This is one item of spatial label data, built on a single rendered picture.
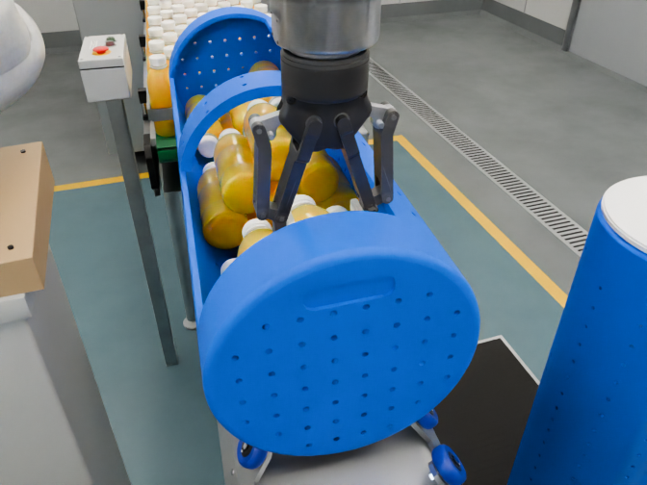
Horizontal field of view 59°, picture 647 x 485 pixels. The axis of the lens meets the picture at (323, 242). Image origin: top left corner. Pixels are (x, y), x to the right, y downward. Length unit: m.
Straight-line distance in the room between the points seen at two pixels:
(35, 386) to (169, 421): 0.99
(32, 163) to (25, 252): 0.24
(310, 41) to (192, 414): 1.63
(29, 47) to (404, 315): 0.73
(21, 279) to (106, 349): 1.38
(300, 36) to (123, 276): 2.17
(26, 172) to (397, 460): 0.72
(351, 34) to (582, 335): 0.76
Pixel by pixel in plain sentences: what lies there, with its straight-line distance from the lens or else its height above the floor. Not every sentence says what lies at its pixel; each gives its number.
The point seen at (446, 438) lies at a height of 0.15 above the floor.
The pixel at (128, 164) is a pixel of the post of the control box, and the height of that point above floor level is 0.79.
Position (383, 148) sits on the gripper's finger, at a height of 1.28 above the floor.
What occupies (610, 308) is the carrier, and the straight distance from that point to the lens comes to 1.02.
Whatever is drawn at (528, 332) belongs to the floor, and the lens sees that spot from 2.31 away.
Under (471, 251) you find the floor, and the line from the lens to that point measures 2.65.
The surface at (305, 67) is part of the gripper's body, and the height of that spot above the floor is 1.37.
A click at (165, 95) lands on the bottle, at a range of 1.48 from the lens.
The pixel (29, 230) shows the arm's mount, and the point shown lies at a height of 1.06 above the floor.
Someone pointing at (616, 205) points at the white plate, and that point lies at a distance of 1.04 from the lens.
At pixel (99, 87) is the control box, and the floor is 1.04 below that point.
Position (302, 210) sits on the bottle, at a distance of 0.64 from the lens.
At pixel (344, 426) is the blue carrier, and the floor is 1.00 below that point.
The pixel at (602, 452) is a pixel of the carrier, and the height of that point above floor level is 0.61.
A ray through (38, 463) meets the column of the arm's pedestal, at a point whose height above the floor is 0.63.
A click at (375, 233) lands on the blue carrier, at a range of 0.52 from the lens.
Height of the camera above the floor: 1.52
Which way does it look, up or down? 35 degrees down
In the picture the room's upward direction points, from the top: straight up
